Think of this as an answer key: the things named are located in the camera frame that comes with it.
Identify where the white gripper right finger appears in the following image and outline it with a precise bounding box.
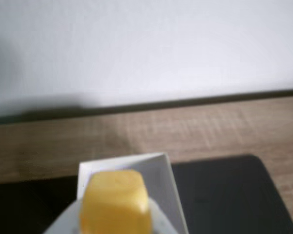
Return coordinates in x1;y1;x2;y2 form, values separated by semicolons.
147;197;180;234

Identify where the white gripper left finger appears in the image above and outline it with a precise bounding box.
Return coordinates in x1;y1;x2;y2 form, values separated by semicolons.
43;199;85;234

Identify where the yellow cube block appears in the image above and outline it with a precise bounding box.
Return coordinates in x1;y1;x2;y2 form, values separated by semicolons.
79;170;153;234

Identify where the white open cardboard box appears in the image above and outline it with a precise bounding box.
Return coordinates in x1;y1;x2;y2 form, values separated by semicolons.
77;152;188;234

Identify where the dark grey table mat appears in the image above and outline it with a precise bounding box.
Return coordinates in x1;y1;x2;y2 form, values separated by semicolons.
0;154;293;234

